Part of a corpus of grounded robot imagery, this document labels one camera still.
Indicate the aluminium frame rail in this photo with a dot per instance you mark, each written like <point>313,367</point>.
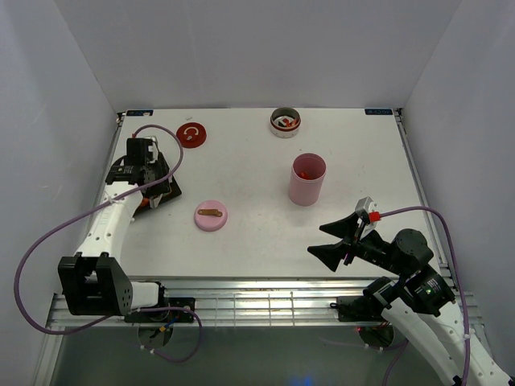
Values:
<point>267,303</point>

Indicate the red sausage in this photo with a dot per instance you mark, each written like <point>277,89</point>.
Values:
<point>303,175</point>

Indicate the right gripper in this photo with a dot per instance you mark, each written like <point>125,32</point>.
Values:
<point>345,227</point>

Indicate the black square food plate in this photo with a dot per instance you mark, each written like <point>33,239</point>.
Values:
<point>174,193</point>

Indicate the right blue label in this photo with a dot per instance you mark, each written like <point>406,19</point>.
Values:
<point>379,112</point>

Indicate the pink lid with brown handle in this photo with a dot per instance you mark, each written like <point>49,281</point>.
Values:
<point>211,216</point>

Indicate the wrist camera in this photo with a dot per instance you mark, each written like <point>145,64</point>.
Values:
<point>368,216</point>
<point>141,151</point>

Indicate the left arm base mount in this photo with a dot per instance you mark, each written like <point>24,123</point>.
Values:
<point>178,315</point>

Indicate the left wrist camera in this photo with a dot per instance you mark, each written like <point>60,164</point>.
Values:
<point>141,151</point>

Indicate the red round lid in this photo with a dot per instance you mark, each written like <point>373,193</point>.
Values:
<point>191,135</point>

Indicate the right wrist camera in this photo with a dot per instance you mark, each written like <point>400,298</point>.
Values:
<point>368,216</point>

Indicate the pink cylindrical container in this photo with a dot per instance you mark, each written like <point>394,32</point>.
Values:
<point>304,192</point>

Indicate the metal bowl with red band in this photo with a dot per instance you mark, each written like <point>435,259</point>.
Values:
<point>287,132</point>

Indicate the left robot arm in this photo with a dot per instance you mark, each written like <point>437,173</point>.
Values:
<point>93,280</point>

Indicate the blue label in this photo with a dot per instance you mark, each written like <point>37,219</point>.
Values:
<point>379,112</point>
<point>139,113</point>

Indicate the metal tongs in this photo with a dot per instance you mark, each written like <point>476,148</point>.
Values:
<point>155,201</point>

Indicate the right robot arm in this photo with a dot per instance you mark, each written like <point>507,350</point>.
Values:
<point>419,303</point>

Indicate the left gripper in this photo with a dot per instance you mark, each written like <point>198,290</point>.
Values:
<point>162,187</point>

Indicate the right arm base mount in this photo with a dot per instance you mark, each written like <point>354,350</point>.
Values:
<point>361,309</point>

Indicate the left blue label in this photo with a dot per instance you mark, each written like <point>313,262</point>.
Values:
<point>139,113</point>

